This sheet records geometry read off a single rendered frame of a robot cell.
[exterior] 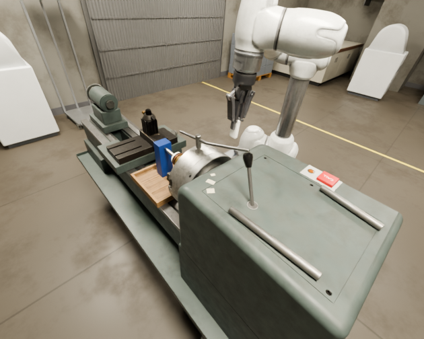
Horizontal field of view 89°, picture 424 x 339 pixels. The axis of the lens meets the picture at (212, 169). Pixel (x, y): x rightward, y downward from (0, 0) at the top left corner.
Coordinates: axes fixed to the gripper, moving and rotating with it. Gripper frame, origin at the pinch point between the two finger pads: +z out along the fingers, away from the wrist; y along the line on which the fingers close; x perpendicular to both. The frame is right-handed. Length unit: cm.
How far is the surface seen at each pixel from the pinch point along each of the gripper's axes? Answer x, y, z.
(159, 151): -43, 7, 31
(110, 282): -54, 47, 142
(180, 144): -64, -23, 46
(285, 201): 28.9, 3.0, 13.0
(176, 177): -12.3, 17.1, 23.8
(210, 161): -4.6, 6.0, 15.5
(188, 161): -11.8, 11.5, 17.3
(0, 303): -89, 110, 146
